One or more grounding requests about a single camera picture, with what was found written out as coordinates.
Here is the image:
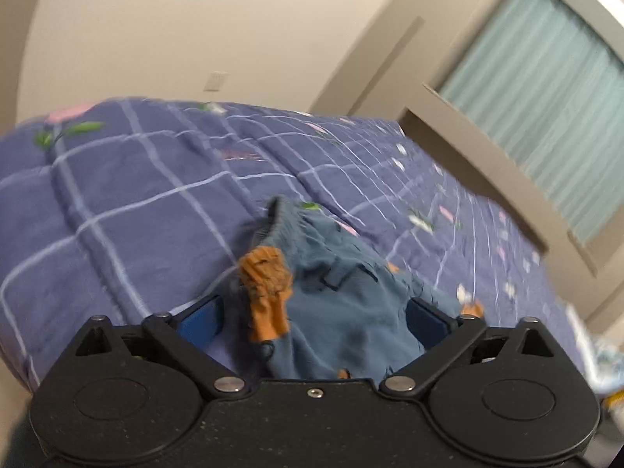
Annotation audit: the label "beige built-in wardrobe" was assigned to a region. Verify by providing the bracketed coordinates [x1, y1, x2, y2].
[307, 0, 624, 323]

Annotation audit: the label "light blue crumpled blanket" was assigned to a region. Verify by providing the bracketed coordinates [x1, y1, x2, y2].
[564, 302, 624, 393]

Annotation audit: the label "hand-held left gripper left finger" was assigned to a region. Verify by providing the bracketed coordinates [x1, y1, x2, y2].
[62, 293, 250, 401]

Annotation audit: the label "purple checked floral quilt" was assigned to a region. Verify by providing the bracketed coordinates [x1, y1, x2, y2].
[0, 97, 594, 395]

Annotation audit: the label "blue pants with orange print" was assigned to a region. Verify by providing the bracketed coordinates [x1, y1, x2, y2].
[214, 195, 488, 381]

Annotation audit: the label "teal curtain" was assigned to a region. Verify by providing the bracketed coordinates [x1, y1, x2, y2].
[436, 0, 624, 245]

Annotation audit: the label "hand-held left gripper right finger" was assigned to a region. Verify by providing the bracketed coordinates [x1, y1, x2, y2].
[378, 297, 577, 398]

